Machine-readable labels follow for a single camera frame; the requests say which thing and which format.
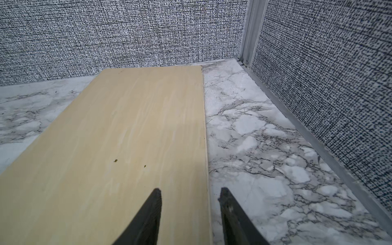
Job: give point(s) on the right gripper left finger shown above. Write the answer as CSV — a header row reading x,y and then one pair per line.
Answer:
x,y
144,227

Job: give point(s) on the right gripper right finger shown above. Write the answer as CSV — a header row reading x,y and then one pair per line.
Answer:
x,y
237,227

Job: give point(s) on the light plywood board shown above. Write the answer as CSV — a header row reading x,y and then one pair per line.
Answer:
x,y
130,131

